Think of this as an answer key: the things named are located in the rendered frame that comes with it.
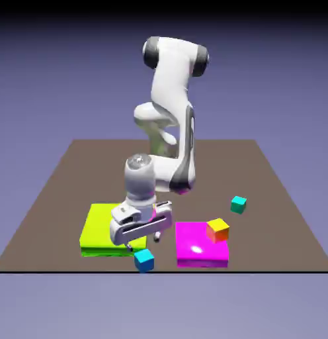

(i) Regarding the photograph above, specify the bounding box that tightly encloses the small blue cube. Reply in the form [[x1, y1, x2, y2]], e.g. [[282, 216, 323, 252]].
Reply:
[[133, 248, 155, 273]]

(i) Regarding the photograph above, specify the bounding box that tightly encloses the large magenta box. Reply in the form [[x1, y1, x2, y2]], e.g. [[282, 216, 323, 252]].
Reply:
[[175, 221, 230, 268]]

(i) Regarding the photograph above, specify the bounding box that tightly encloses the small teal cube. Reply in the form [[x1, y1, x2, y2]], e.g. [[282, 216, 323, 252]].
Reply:
[[230, 195, 247, 215]]

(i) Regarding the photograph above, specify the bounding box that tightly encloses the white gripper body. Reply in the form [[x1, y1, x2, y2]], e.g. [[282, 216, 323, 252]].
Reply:
[[108, 200, 173, 247]]

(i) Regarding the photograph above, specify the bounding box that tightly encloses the small orange cube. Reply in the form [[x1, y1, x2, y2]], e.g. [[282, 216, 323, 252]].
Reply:
[[206, 217, 231, 244]]

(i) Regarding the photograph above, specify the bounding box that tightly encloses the large lime green box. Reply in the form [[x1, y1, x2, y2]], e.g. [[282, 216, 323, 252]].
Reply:
[[79, 203, 148, 258]]

